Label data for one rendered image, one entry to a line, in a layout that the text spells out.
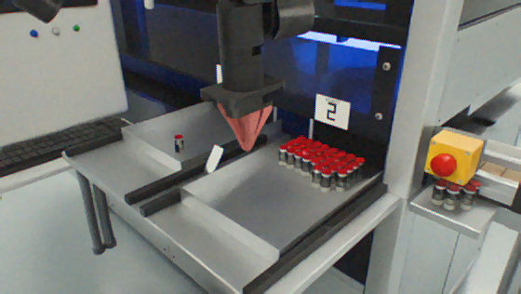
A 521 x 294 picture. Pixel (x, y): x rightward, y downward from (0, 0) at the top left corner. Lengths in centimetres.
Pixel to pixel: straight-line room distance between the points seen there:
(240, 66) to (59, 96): 96
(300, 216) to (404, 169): 23
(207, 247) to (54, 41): 86
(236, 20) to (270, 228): 39
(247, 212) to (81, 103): 82
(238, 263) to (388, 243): 39
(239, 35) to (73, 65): 95
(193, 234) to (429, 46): 52
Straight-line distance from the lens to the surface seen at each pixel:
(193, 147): 102
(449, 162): 75
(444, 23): 74
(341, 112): 86
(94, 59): 141
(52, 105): 139
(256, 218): 76
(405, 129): 80
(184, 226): 75
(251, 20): 49
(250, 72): 50
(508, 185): 90
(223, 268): 66
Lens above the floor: 134
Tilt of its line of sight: 27 degrees down
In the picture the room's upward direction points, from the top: straight up
